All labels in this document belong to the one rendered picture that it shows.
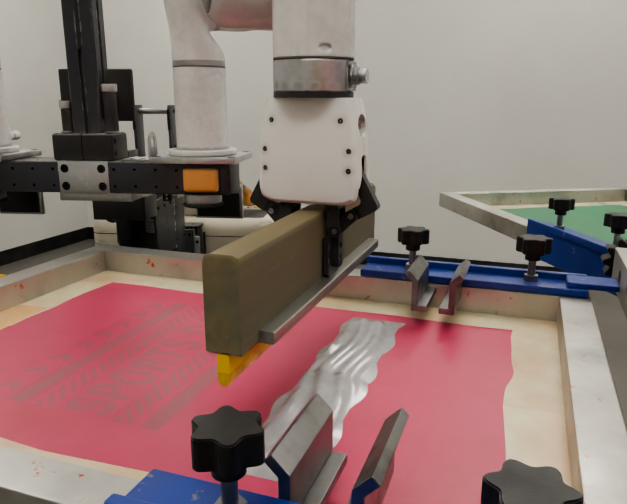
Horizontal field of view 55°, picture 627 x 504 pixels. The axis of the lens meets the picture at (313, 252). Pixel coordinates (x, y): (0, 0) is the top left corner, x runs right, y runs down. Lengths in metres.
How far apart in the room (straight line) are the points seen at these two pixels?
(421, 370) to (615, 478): 0.26
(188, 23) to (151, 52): 4.17
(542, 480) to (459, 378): 0.34
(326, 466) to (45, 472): 0.19
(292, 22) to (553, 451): 0.42
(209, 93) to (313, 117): 0.57
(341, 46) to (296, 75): 0.05
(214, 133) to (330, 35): 0.60
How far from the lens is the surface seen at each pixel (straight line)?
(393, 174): 4.48
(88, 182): 1.20
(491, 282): 0.83
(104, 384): 0.66
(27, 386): 0.68
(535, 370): 0.69
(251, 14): 0.62
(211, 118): 1.11
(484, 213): 1.44
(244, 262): 0.42
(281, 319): 0.48
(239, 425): 0.35
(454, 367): 0.68
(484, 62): 4.36
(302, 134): 0.56
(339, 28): 0.55
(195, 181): 1.10
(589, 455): 0.49
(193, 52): 1.11
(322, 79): 0.54
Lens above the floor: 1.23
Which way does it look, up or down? 14 degrees down
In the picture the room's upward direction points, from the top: straight up
